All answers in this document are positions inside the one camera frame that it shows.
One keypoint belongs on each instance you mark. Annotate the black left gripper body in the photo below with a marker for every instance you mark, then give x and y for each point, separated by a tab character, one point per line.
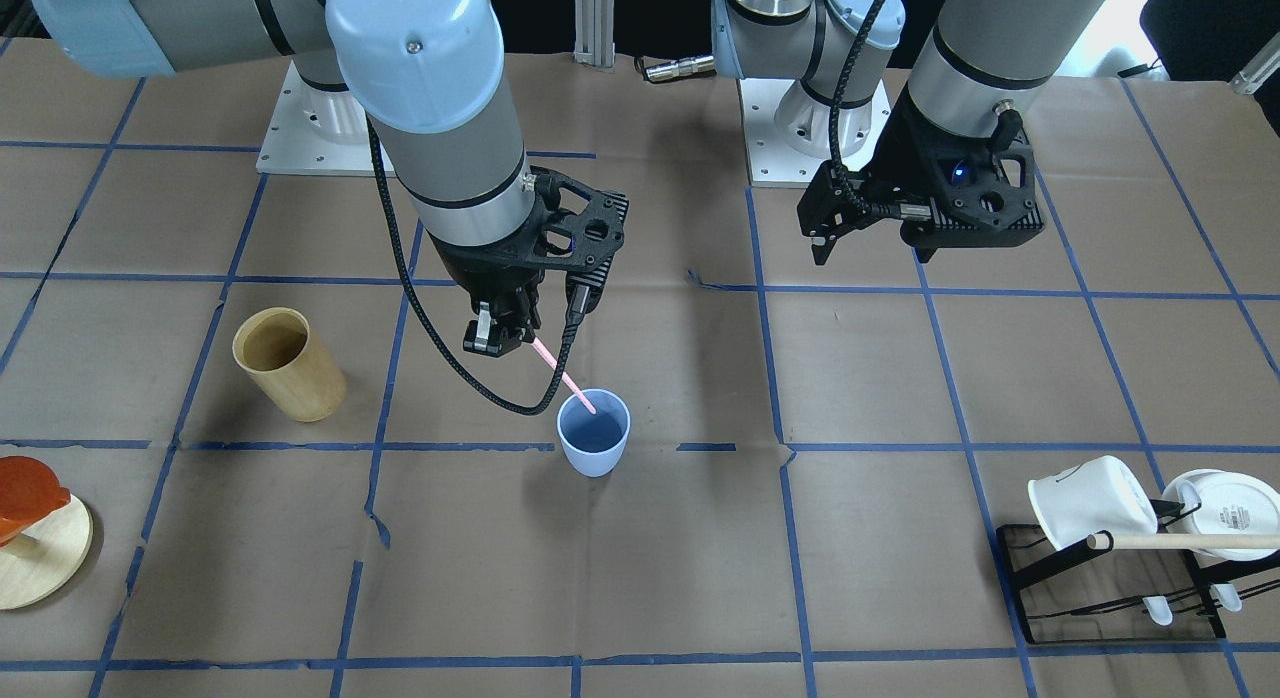
908	150

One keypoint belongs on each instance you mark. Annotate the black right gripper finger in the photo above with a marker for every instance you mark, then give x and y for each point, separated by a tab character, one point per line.
519	318
484	336

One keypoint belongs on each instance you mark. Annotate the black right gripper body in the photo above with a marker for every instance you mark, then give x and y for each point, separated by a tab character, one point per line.
480	271

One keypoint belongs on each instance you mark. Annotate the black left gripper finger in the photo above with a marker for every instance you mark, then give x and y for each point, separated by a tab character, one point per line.
830	208
822	248

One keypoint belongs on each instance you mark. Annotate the pink chopstick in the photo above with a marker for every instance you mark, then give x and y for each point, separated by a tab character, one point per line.
552	361

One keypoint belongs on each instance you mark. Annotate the light blue plastic cup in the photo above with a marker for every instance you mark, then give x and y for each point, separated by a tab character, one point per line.
594	443

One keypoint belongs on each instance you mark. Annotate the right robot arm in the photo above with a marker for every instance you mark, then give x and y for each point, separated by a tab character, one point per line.
431	79

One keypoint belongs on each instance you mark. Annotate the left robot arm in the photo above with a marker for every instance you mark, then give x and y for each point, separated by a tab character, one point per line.
979	53

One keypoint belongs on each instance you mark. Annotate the white cup on rack front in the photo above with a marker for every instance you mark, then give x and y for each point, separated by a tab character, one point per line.
1098	495

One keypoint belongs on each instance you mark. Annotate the white cup on rack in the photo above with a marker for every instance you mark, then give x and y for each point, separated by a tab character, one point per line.
1098	495
1220	502

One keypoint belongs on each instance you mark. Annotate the white cup on rack rear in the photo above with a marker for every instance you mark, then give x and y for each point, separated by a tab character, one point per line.
1220	502

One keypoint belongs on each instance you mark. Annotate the tan bamboo cylinder holder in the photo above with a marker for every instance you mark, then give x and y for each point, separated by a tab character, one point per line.
290	364

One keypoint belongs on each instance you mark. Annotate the wooden rack dowel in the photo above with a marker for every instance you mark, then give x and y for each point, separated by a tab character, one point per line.
1107	540

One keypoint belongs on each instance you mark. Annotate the orange object on stand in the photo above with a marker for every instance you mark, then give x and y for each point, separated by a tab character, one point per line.
30	491

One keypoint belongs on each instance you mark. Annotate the round wooden stand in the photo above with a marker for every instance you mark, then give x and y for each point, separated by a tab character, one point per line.
45	555

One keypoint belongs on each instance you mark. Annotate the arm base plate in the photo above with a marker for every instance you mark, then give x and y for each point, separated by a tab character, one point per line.
786	131
313	132

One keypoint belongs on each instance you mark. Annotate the metal cable connector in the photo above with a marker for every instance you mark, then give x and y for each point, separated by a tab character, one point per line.
672	70

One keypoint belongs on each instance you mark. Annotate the aluminium frame post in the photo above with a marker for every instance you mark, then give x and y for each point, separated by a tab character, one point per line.
593	45

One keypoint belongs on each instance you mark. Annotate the black wire cup rack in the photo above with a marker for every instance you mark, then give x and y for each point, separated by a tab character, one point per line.
1080	595

